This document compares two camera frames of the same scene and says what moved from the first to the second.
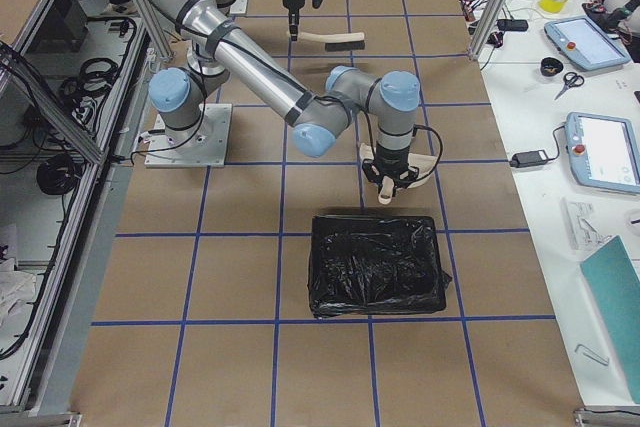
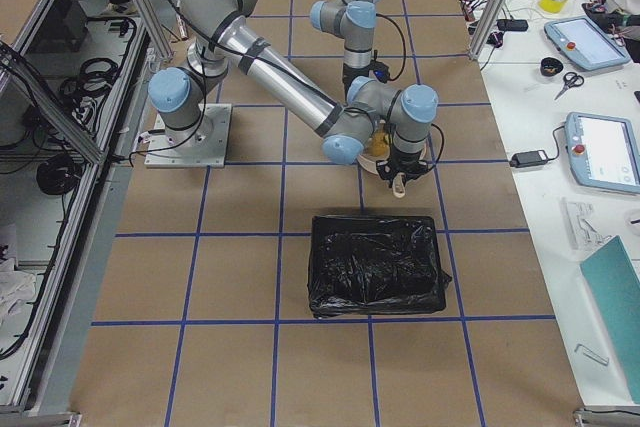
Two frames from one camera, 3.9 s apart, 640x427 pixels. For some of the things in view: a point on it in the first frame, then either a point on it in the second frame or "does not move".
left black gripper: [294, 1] -> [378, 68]
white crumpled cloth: [15, 287] does not move
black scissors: [571, 80] does not move
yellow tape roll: [553, 0] does not move
